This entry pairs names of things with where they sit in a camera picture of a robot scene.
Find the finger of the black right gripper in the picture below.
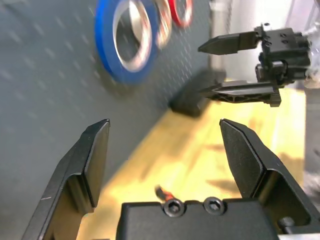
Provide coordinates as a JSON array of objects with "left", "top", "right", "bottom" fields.
[
  {"left": 199, "top": 79, "right": 282, "bottom": 108},
  {"left": 197, "top": 30, "right": 261, "bottom": 55}
]

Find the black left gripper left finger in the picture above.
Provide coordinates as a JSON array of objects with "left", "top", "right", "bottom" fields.
[{"left": 21, "top": 118, "right": 111, "bottom": 240}]

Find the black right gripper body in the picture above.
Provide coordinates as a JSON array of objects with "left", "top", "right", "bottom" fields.
[{"left": 254, "top": 22, "right": 312, "bottom": 88}]

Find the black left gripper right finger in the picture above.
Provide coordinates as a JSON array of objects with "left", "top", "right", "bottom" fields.
[{"left": 219, "top": 118, "right": 314, "bottom": 228}]

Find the blue tape roll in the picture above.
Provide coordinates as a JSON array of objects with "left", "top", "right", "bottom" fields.
[{"left": 94, "top": 0, "right": 160, "bottom": 85}]

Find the dark grey pegboard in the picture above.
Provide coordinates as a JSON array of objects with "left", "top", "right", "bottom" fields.
[{"left": 0, "top": 0, "right": 218, "bottom": 240}]

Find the white machine housing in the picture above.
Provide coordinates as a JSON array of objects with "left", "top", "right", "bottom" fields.
[{"left": 209, "top": 0, "right": 320, "bottom": 191}]

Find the black tool case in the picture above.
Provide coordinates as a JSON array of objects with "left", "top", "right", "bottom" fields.
[{"left": 167, "top": 69, "right": 227, "bottom": 119}]

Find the red tape roll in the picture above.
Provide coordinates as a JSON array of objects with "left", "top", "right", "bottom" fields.
[{"left": 167, "top": 0, "right": 195, "bottom": 29}]

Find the white tape roll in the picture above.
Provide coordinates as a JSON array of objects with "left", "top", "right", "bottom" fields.
[{"left": 154, "top": 0, "right": 174, "bottom": 50}]

